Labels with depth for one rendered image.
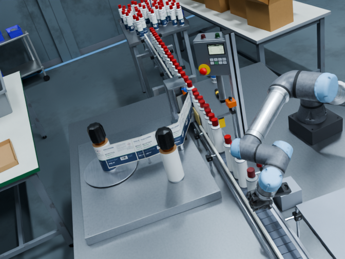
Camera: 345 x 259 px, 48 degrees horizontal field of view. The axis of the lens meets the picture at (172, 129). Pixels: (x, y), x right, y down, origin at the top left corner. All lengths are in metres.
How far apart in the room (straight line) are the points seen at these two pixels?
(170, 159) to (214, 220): 0.35
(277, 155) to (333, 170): 0.65
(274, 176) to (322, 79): 0.48
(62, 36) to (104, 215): 4.76
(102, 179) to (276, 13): 2.24
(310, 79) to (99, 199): 1.16
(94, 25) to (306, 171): 5.11
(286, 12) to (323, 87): 2.17
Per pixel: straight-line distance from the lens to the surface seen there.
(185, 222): 1.85
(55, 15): 6.35
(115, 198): 2.01
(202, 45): 1.89
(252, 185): 1.68
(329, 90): 1.64
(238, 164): 1.77
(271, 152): 1.41
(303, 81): 1.65
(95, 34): 6.61
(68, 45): 6.48
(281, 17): 3.71
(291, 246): 1.64
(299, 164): 2.05
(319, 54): 4.12
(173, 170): 1.92
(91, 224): 1.94
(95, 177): 2.18
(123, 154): 2.10
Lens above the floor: 2.18
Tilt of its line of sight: 33 degrees down
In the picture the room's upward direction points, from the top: 15 degrees counter-clockwise
